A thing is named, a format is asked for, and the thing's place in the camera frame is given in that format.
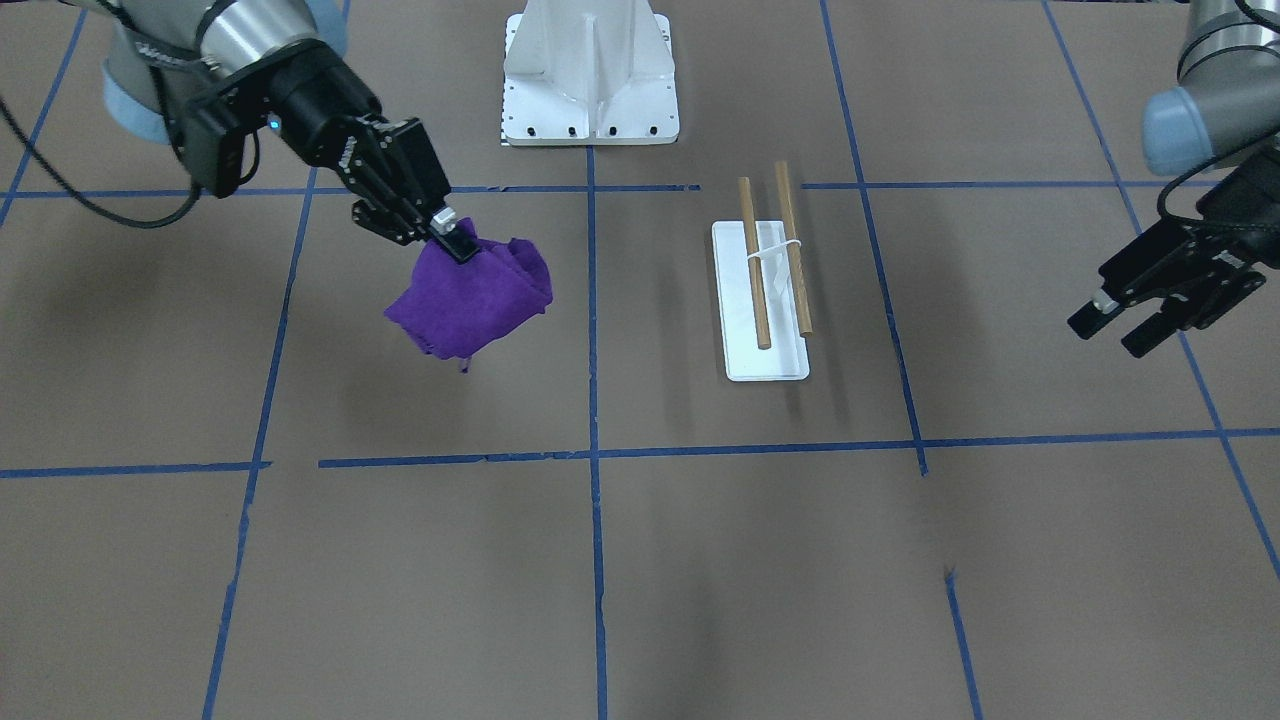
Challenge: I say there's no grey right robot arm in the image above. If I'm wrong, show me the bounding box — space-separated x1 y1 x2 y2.
108 1 479 263

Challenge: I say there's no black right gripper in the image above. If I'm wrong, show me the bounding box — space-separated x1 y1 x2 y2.
268 42 480 264

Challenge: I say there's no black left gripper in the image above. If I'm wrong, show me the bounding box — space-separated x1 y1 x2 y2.
1068 150 1277 357

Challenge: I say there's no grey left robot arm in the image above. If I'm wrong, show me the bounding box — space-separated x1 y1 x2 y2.
1068 1 1279 357

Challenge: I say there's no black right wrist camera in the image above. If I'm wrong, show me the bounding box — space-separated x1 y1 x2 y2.
180 94 268 199

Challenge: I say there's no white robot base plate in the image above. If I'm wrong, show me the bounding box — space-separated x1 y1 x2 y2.
500 1 681 147

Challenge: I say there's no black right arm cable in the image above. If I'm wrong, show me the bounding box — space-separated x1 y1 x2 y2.
0 92 211 231

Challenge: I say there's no purple towel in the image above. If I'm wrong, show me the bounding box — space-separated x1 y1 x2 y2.
383 238 554 374

